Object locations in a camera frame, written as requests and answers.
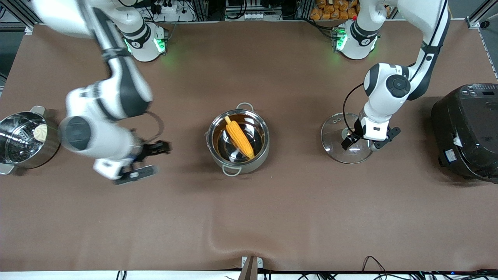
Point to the aluminium frame profile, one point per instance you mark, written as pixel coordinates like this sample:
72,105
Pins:
19,13
476,19

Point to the shiny steel steamer pot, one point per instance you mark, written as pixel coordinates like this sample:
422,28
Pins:
42,153

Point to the white steamed bun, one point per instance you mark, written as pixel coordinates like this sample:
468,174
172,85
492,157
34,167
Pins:
40,132

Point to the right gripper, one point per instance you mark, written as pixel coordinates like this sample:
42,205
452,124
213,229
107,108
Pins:
149,149

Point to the stainless steel cooking pot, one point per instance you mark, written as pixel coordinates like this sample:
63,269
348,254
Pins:
253,165

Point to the black rice cooker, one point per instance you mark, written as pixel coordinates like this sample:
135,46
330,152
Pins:
470,128

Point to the glass pot lid with knob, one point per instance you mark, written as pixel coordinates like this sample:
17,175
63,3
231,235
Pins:
334,147

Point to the white power strip with plugs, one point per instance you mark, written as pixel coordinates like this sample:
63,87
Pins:
169,8

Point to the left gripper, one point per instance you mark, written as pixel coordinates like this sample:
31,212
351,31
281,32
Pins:
351,139

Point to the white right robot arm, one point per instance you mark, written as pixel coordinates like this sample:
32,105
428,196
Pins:
116,89

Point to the small metal bracket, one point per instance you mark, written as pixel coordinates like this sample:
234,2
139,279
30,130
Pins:
259,262

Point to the bag of orange buns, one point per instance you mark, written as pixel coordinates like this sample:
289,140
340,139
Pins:
330,9

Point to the smooth table cover mat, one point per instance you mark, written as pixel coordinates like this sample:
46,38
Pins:
311,214

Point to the yellow corn cob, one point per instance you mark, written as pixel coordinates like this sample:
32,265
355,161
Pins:
240,138

